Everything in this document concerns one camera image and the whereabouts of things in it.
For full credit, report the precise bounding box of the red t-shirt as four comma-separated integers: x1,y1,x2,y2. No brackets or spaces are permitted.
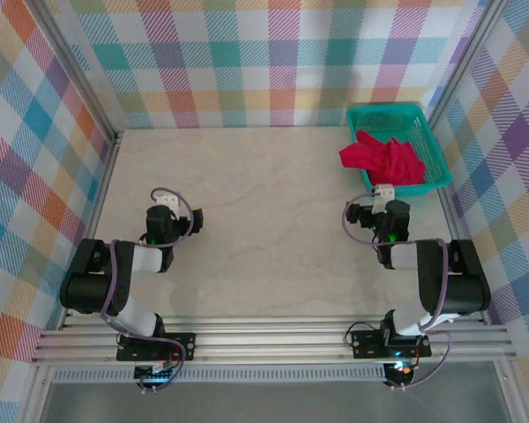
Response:
338,130,427,186

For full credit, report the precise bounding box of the teal plastic basket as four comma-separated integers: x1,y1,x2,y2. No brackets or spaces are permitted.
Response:
346,101,452,199

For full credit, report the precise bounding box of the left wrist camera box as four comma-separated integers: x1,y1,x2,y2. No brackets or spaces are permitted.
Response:
154,193,180,212

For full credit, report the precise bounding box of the aluminium side rail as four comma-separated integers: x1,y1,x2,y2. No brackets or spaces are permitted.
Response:
431,122,490,327
59,131,124,331

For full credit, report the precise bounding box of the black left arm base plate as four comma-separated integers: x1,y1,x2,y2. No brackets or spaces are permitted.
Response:
116,332,197,362

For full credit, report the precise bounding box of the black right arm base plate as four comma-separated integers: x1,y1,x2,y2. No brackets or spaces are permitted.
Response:
351,328,432,359

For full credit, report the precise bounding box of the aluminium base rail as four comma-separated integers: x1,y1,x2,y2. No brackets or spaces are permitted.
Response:
30,321,517,365

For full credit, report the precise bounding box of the grey slotted cable duct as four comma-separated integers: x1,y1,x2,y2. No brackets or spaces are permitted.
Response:
52,368,387,383

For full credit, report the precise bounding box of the aluminium frame post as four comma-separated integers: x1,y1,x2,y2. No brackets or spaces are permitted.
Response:
24,0,124,146
425,0,508,133

